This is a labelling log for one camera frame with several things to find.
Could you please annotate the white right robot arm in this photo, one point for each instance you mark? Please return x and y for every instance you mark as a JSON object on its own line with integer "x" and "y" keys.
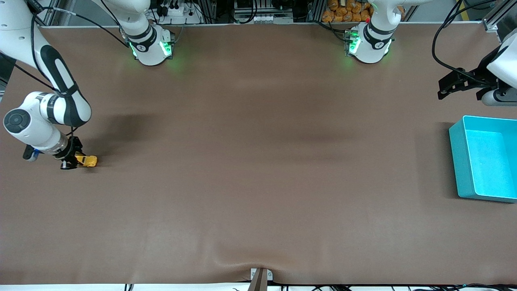
{"x": 24, "y": 121}

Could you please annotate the teal plastic storage box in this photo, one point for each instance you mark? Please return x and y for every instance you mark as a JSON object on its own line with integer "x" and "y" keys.
{"x": 484, "y": 161}

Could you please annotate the brown camera pole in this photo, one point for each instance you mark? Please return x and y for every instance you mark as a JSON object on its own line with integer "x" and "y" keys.
{"x": 258, "y": 283}

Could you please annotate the aluminium profile frame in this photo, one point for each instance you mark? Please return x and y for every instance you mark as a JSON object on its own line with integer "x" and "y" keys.
{"x": 48, "y": 18}
{"x": 494, "y": 20}

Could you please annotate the white power strip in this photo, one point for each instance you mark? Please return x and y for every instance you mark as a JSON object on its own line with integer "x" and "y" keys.
{"x": 177, "y": 12}

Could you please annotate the aluminium profile post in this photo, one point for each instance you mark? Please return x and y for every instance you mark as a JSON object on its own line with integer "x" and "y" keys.
{"x": 315, "y": 10}
{"x": 210, "y": 10}

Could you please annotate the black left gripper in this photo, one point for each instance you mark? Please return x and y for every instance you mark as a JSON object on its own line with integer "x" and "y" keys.
{"x": 479, "y": 77}

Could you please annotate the yellow beetle toy car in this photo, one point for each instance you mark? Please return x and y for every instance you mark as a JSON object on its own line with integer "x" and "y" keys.
{"x": 89, "y": 161}

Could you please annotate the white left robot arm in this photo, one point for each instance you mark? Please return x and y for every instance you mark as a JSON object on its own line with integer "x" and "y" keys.
{"x": 375, "y": 44}

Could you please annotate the grey metal table bracket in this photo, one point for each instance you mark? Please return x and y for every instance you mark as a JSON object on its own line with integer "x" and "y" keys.
{"x": 269, "y": 275}

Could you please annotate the brown table mat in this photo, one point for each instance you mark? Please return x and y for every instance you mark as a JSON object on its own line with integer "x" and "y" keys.
{"x": 258, "y": 182}

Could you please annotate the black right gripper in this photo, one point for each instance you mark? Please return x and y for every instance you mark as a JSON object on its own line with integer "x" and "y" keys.
{"x": 73, "y": 148}

